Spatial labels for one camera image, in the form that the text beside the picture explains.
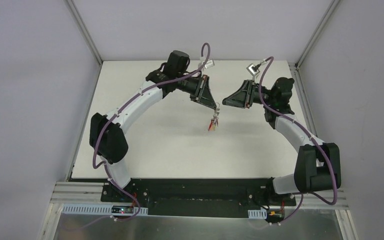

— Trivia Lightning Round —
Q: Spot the keyring with coloured keys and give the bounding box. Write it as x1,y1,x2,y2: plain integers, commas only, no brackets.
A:
207,108,220,131

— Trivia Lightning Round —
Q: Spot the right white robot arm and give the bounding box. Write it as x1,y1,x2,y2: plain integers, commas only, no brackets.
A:
222,77,341,205

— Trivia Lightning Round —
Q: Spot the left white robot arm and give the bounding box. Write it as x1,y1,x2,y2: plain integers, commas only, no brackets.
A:
89,50,218,203

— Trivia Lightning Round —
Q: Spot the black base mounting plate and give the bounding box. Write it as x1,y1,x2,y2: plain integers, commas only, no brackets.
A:
100,178,296,218

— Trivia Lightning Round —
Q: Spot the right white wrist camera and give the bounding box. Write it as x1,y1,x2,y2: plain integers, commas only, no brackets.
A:
246,63,261,77

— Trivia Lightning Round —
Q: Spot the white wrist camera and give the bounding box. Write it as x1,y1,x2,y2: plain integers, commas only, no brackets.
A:
198,59,215,71
246,63,261,77

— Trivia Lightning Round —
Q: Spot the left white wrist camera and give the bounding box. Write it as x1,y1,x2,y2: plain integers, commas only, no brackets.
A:
198,59,215,71

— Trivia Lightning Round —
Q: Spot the aluminium frame rail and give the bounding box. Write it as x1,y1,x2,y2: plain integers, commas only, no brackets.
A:
50,181,350,210

